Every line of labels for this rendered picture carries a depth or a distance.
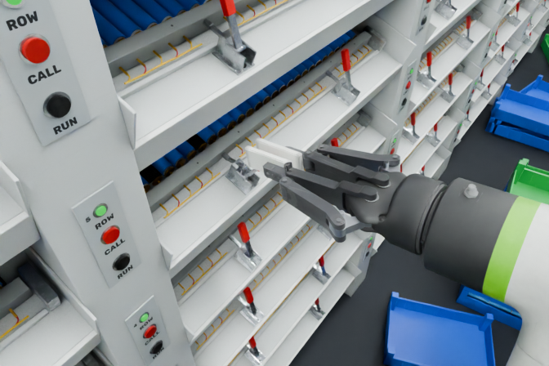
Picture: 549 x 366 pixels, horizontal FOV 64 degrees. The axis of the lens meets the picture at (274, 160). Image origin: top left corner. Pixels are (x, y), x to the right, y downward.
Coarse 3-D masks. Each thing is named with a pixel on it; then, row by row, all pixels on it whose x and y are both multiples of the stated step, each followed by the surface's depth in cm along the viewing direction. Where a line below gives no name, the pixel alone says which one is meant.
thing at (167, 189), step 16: (352, 48) 81; (320, 64) 76; (336, 64) 77; (304, 80) 72; (320, 80) 76; (288, 96) 69; (256, 112) 65; (272, 112) 66; (240, 128) 63; (256, 128) 65; (224, 144) 61; (192, 160) 58; (208, 160) 58; (176, 176) 56; (192, 176) 57; (160, 192) 54; (176, 192) 56; (176, 208) 55
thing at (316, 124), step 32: (384, 32) 85; (352, 64) 82; (384, 64) 84; (288, 128) 69; (320, 128) 70; (224, 160) 62; (192, 192) 58; (224, 192) 59; (256, 192) 60; (192, 224) 55; (224, 224) 58; (192, 256) 56
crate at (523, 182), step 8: (520, 160) 124; (520, 168) 123; (512, 176) 124; (520, 176) 127; (528, 176) 126; (536, 176) 124; (544, 176) 123; (512, 184) 120; (520, 184) 127; (528, 184) 127; (536, 184) 126; (544, 184) 124; (512, 192) 125; (520, 192) 125; (528, 192) 125; (536, 192) 125; (544, 192) 125; (536, 200) 123; (544, 200) 123
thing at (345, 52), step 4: (344, 52) 70; (348, 52) 71; (344, 56) 71; (348, 56) 72; (344, 60) 71; (348, 60) 72; (344, 64) 72; (348, 64) 72; (344, 68) 72; (348, 68) 72; (348, 72) 73; (348, 76) 73; (348, 80) 73; (348, 84) 74; (348, 88) 74
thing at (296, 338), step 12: (348, 264) 135; (336, 276) 135; (348, 276) 136; (336, 288) 133; (324, 300) 130; (336, 300) 131; (312, 312) 126; (324, 312) 125; (300, 324) 124; (312, 324) 125; (288, 336) 121; (300, 336) 122; (288, 348) 119; (300, 348) 120; (276, 360) 117; (288, 360) 118
